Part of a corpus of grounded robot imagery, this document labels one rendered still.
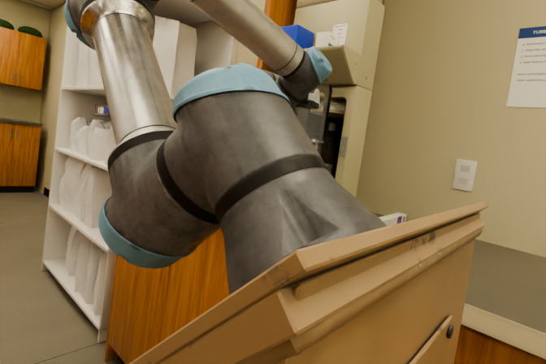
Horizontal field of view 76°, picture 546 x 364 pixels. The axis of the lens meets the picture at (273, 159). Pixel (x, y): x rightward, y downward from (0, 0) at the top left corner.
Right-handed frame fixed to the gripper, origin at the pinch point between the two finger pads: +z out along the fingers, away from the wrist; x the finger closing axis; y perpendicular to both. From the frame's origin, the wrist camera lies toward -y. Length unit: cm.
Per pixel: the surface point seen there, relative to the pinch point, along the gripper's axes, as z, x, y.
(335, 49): 0.3, -3.6, 18.7
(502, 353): -16, -60, -44
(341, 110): 16.5, 1.2, 2.0
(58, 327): -24, 135, -131
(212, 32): 54, 138, 56
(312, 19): 11.7, 16.6, 34.3
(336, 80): 8.2, -0.4, 10.9
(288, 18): 14, 31, 38
